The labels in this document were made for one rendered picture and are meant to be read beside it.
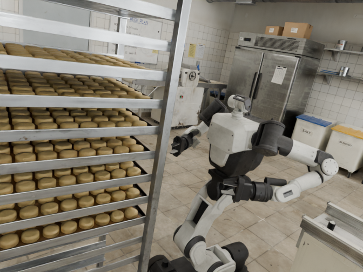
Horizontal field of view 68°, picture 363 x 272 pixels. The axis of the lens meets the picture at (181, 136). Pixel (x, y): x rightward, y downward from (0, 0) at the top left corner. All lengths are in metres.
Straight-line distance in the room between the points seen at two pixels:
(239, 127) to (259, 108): 4.18
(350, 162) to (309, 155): 3.87
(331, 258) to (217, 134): 0.79
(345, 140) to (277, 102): 1.26
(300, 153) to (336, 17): 4.92
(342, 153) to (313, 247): 3.78
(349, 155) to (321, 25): 2.53
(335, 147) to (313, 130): 0.46
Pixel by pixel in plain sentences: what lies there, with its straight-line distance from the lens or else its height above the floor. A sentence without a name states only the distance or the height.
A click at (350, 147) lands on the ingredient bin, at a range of 5.19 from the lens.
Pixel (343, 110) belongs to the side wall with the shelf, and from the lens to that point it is 5.86.
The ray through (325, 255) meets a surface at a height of 0.79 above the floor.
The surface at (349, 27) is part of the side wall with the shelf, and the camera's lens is 5.99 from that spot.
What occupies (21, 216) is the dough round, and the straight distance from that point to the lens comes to 0.96.
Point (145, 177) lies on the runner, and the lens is 0.98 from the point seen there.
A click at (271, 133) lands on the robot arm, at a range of 1.31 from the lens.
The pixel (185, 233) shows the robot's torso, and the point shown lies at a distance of 1.62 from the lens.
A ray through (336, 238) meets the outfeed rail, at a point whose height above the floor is 0.89.
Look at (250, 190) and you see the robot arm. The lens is 1.25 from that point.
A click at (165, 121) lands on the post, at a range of 0.88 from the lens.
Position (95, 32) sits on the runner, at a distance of 0.78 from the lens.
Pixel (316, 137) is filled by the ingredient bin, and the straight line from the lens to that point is 5.36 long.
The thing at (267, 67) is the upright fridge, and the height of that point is 1.48.
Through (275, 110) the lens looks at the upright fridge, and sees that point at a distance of 5.35.
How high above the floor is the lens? 1.60
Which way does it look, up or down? 18 degrees down
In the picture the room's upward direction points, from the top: 10 degrees clockwise
